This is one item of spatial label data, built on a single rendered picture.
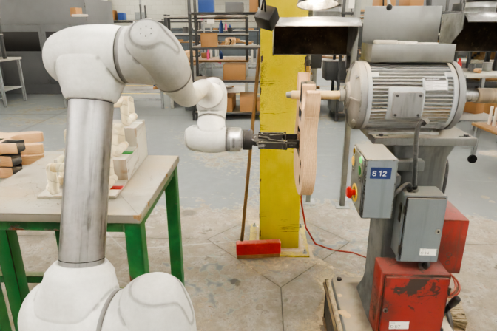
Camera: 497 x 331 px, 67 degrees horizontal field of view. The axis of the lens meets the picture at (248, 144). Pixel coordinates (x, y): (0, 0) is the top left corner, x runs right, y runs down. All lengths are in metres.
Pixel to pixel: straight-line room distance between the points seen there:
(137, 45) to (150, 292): 0.52
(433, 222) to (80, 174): 1.16
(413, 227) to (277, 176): 1.19
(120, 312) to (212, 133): 0.70
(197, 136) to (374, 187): 0.62
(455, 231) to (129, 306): 1.25
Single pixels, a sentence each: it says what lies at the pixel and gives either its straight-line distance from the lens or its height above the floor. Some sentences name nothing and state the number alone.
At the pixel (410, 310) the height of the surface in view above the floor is 0.47.
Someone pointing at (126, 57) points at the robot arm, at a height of 1.43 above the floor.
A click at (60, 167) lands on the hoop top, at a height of 1.04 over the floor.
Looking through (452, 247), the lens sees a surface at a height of 0.67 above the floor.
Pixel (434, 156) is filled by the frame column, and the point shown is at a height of 1.05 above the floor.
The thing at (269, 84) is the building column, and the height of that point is 1.16.
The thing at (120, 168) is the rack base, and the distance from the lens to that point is 1.51.
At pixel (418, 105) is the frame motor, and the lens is 1.41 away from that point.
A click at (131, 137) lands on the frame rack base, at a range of 1.64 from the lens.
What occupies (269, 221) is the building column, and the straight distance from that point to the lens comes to 2.63.
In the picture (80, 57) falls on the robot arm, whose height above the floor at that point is 1.43.
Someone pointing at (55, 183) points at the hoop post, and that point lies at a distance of 1.47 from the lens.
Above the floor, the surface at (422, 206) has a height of 0.89.
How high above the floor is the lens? 1.50
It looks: 18 degrees down
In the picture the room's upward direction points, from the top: straight up
